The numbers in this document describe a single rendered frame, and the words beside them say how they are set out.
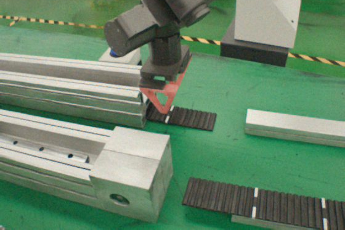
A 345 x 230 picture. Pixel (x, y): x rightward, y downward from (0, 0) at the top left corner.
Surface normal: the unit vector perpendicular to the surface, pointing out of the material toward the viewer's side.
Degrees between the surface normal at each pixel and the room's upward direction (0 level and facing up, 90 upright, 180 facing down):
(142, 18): 44
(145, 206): 90
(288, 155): 0
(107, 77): 90
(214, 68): 0
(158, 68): 1
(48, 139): 90
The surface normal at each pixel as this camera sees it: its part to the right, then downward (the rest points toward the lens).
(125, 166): -0.06, -0.77
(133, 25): 0.40, -0.23
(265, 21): -0.39, 0.60
